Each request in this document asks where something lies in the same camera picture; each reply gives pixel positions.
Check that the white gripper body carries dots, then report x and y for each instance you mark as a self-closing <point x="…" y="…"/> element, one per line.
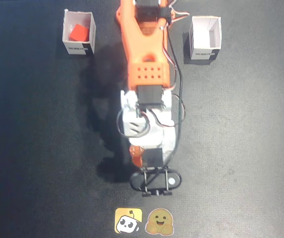
<point x="152" y="156"/>

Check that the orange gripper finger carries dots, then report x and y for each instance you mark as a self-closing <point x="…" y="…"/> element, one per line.
<point x="136" y="155"/>

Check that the red cube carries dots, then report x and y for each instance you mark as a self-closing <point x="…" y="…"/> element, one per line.
<point x="79" y="33"/>

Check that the white cardboard box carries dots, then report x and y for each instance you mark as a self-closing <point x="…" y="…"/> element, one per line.
<point x="205" y="34"/>
<point x="78" y="17"/>

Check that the yellow robot sticker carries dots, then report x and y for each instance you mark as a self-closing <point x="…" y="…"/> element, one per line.
<point x="128" y="220"/>

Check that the hugging face emoji sticker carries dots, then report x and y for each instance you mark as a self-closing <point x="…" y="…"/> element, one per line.
<point x="159" y="221"/>

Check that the black table mat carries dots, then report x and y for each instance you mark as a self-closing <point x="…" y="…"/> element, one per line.
<point x="57" y="148"/>

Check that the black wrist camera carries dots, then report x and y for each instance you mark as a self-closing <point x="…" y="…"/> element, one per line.
<point x="156" y="182"/>

